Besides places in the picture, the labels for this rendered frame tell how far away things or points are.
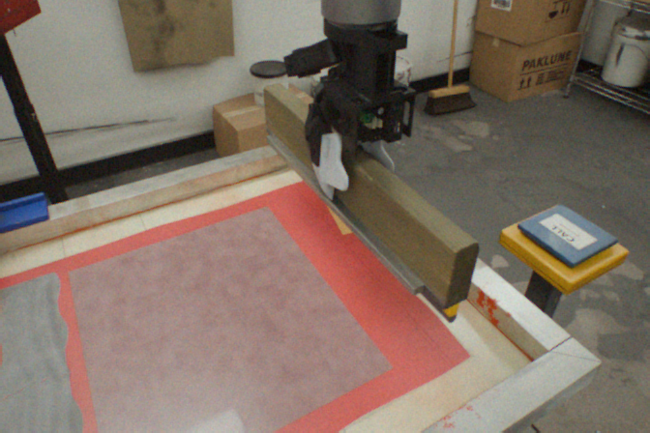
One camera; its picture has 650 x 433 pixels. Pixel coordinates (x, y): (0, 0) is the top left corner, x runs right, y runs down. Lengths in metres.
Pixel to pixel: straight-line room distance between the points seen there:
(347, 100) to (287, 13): 2.32
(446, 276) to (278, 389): 0.23
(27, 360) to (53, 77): 2.00
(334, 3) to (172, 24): 2.09
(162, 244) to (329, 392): 0.34
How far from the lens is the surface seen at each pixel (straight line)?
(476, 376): 0.59
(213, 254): 0.71
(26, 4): 1.73
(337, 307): 0.63
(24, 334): 0.69
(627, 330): 2.12
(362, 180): 0.52
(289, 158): 0.66
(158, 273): 0.70
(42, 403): 0.62
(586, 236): 0.79
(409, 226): 0.47
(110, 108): 2.64
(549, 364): 0.58
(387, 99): 0.47
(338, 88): 0.49
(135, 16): 2.45
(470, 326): 0.63
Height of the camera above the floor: 1.43
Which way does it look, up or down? 35 degrees down
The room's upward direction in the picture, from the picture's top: straight up
